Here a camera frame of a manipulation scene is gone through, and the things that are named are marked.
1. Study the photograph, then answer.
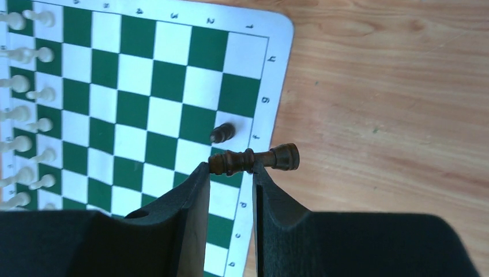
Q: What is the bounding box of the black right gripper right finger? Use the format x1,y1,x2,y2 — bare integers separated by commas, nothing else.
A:
253,163,479,276

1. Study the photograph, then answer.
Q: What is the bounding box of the white chess piece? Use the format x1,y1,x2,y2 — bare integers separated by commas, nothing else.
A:
1,12,26,31
0,75,30,93
1,136,32,153
1,105,31,122
1,167,35,188
1,47,34,64

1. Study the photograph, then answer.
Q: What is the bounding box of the white chess pawn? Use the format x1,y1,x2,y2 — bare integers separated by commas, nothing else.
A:
20,47,54,63
22,10,55,27
29,174,56,190
29,148,57,163
25,87,56,102
25,118,54,132

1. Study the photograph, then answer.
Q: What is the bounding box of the dark brown chess piece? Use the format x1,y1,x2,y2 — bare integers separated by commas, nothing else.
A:
208,143,300,177
209,122,236,144

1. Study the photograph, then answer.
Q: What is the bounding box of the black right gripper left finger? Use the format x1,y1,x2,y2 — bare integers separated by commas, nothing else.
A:
1,162,210,276

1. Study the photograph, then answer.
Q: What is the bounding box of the green white chess board mat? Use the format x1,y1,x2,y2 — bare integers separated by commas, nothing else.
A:
0,0,295,277

